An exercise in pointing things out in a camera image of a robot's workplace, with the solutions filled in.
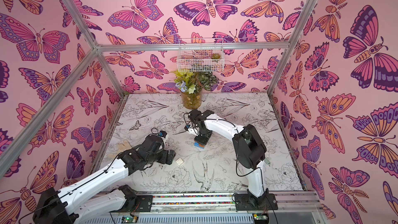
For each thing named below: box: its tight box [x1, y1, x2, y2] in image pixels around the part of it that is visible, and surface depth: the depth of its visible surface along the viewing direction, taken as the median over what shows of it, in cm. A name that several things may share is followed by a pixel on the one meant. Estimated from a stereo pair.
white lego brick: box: [175, 157, 184, 166], surface depth 87 cm
